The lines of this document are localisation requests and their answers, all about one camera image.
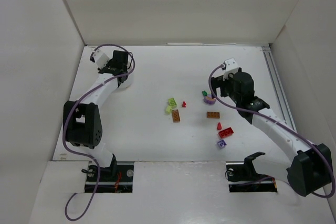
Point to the pale yellow-green lego piece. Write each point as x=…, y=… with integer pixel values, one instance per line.
x=168, y=109

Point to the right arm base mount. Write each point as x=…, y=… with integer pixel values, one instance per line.
x=243, y=178

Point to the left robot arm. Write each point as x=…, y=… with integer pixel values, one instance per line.
x=82, y=126

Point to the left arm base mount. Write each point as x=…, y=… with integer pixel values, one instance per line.
x=119, y=181

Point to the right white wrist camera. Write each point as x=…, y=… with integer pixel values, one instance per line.
x=230, y=66

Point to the purple lego assembly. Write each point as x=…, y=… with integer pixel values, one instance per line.
x=208, y=99

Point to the white round divided container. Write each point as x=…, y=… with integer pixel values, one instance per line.
x=127, y=83

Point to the lavender small lego piece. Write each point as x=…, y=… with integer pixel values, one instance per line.
x=221, y=144

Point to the orange lego brick left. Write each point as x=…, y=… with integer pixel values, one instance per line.
x=175, y=116

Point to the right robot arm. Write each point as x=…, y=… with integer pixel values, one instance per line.
x=310, y=169

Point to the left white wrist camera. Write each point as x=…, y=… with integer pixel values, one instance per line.
x=99, y=58

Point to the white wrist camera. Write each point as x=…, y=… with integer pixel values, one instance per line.
x=99, y=58
x=230, y=66

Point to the lime green lego brick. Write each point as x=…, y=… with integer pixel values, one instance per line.
x=172, y=102

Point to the orange lego plate right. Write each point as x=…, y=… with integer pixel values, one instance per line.
x=212, y=115

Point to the red lego slope piece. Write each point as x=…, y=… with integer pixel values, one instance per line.
x=219, y=126

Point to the red lego brick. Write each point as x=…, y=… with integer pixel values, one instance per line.
x=226, y=132

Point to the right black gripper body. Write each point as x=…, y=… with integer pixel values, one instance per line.
x=216, y=85

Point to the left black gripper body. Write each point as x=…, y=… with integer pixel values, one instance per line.
x=111, y=69

